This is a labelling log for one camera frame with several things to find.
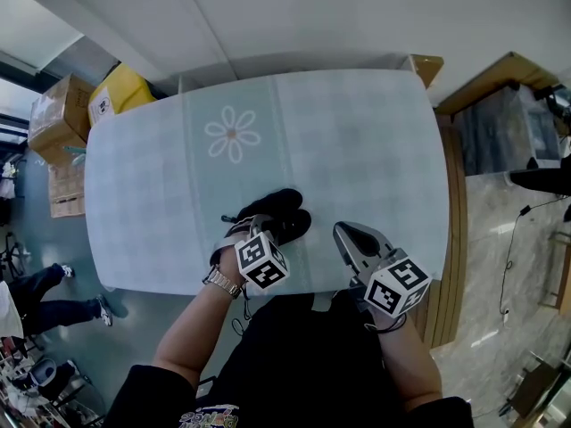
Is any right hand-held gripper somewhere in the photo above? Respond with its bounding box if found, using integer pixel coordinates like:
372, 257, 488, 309
332, 220, 433, 318

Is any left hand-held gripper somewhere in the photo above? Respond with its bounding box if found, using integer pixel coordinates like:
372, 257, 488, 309
210, 214, 290, 290

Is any black glasses case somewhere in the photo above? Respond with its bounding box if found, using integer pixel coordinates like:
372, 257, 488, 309
221, 188, 312, 245

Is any person's left forearm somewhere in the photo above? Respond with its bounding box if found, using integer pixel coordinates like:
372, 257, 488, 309
151, 278, 244, 391

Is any person's right forearm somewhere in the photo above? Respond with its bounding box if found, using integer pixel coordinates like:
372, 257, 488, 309
377, 317, 443, 412

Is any person's left hand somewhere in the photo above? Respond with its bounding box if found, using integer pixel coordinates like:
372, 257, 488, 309
215, 248, 245, 287

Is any silver wristwatch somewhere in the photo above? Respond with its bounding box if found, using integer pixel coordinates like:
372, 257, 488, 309
202, 265, 244, 300

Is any wooden slatted bench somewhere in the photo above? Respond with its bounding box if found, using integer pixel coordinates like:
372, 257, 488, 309
421, 113, 468, 350

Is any light blue flowered tablecloth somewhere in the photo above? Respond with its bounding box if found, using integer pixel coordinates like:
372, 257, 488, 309
83, 68, 451, 296

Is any person's black shirt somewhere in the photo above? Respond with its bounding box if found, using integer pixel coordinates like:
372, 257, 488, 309
104, 290, 475, 428

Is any wood-trimmed marble cabinet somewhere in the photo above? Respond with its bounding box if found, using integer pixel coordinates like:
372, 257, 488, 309
434, 51, 571, 177

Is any brown cardboard sheet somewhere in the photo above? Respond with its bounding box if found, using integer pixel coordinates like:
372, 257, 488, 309
409, 54, 445, 89

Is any black fabric object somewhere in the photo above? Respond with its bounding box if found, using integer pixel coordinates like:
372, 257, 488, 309
509, 153, 571, 195

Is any yellow box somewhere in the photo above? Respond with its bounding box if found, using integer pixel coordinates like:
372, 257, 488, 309
87, 62, 157, 127

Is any plastic-wrapped cardboard box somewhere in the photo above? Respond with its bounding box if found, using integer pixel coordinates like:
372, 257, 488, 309
47, 162, 87, 218

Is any large brown cardboard box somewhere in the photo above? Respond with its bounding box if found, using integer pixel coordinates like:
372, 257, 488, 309
27, 73, 97, 167

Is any grey round appliance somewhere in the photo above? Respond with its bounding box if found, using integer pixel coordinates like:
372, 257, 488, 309
27, 357, 59, 390

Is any black wrist cord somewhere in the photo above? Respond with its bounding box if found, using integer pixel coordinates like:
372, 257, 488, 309
364, 312, 408, 333

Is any black power adapter cable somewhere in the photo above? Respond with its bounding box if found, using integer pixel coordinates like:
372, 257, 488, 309
498, 193, 566, 327

